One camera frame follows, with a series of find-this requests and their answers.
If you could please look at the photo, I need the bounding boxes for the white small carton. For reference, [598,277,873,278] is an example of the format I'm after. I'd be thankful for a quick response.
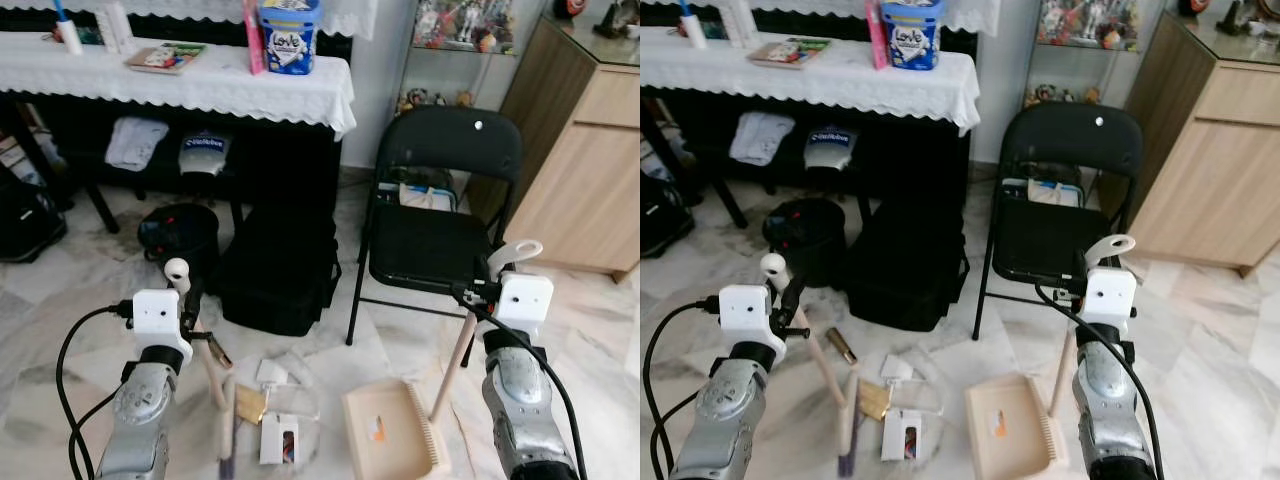
[881,407,924,464]
[259,412,302,467]

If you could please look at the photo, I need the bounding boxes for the white pack with blue print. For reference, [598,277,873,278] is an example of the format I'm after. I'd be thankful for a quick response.
[802,124,859,174]
[177,129,234,180]

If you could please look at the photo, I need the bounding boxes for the white lace cloth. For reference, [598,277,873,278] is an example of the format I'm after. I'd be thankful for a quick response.
[640,0,1002,37]
[0,0,380,41]

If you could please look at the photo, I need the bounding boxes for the tissue box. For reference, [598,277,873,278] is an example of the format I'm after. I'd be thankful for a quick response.
[397,182,457,212]
[1024,179,1084,209]

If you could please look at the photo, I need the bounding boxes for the black table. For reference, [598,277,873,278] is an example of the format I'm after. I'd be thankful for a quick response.
[640,30,973,231]
[0,35,353,237]

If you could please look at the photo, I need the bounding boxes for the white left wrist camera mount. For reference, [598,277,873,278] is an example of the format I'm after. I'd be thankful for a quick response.
[718,285,787,367]
[132,290,194,363]

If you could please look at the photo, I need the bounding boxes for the white bottle with blue stick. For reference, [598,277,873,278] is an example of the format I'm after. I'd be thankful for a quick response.
[52,0,85,56]
[676,0,708,51]

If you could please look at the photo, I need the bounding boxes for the beige dustpan with wooden handle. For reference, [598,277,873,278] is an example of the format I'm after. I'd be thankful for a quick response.
[964,234,1139,477]
[343,239,545,478]

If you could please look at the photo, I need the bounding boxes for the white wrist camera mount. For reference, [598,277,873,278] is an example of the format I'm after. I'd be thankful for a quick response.
[132,290,194,363]
[497,272,555,347]
[718,285,787,367]
[1083,266,1140,347]

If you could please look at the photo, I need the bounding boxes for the black folding chair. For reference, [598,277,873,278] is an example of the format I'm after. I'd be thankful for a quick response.
[972,99,1145,342]
[347,104,525,347]

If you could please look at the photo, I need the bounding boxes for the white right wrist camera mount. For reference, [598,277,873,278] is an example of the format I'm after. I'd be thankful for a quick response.
[497,272,555,347]
[1083,266,1140,347]

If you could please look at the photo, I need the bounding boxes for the light wooden cabinet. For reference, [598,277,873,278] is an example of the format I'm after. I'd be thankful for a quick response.
[499,14,641,278]
[1124,9,1280,273]

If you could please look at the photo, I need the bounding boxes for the colourful figurine display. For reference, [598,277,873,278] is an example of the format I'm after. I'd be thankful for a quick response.
[1034,0,1142,51]
[412,0,517,54]

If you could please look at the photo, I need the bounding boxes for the white fabric bag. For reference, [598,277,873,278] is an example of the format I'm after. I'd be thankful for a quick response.
[728,111,797,167]
[104,116,170,172]

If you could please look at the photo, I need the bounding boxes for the colourful flat book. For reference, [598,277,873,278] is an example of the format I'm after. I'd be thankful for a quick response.
[747,36,834,70]
[124,41,207,77]

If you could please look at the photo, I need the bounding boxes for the dark ornament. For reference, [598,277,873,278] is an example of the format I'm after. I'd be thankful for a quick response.
[594,0,641,40]
[1214,0,1280,37]

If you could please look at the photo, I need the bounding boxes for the blue tub with white print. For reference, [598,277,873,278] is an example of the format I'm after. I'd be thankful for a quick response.
[257,0,322,77]
[880,0,944,72]

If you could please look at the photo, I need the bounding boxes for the clear plastic bag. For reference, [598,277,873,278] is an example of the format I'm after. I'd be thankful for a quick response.
[229,349,323,463]
[854,344,947,457]

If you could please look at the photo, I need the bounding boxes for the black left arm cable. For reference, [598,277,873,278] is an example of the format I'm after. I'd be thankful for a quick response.
[55,303,138,480]
[642,296,724,480]

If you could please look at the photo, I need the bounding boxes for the white lace tablecloth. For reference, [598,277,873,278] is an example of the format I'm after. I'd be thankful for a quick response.
[0,30,357,139]
[640,25,982,137]

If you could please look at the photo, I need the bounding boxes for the small figurines row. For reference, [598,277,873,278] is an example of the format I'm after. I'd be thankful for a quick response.
[397,87,477,111]
[1024,82,1102,107]

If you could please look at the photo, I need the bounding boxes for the gold foil wrapper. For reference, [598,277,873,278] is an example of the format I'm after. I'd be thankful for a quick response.
[857,379,894,422]
[232,384,270,424]

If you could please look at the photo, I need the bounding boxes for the pink flat packet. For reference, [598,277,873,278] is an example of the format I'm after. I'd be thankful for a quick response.
[243,0,267,76]
[865,0,891,71]

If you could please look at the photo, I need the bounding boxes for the wooden broom with white cap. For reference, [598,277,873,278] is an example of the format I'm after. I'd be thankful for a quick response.
[164,257,241,479]
[758,252,861,479]

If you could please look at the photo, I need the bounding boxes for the white plastic container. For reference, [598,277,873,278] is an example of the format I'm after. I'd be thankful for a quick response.
[721,0,759,50]
[98,0,137,56]

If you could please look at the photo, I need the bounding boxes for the black fabric case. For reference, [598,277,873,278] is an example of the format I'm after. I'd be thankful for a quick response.
[214,204,342,337]
[842,199,970,332]

